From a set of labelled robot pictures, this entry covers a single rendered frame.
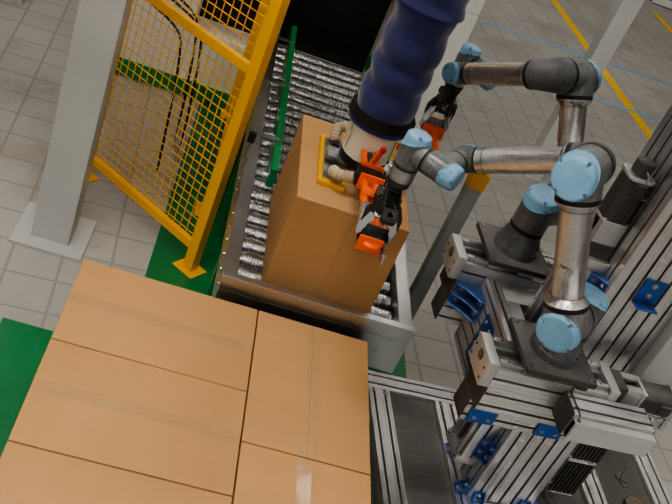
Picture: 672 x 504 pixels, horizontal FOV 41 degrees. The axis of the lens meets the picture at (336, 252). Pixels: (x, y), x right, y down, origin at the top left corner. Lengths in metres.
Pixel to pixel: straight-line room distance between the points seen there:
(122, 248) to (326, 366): 1.39
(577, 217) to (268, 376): 1.10
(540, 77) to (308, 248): 0.94
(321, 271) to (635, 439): 1.15
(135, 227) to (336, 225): 1.42
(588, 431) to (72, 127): 2.20
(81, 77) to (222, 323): 1.14
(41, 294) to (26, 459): 1.37
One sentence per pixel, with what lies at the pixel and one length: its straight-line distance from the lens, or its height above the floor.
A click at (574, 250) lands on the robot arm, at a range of 2.34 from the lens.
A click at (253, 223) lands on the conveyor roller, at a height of 0.53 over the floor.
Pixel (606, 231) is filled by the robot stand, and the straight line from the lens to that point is 2.71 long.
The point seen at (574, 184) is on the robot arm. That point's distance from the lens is 2.26.
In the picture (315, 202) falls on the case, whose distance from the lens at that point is 2.94.
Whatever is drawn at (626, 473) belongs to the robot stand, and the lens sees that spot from 3.89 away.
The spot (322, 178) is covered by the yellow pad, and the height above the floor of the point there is 0.97.
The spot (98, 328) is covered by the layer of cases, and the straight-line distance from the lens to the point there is 2.81.
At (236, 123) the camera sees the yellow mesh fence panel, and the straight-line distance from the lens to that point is 3.60.
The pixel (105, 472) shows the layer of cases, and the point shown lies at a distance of 2.45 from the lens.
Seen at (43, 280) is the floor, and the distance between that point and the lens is 3.78.
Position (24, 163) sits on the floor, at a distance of 4.42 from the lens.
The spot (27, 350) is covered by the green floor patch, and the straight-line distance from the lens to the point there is 3.48.
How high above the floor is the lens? 2.43
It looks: 33 degrees down
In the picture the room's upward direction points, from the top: 24 degrees clockwise
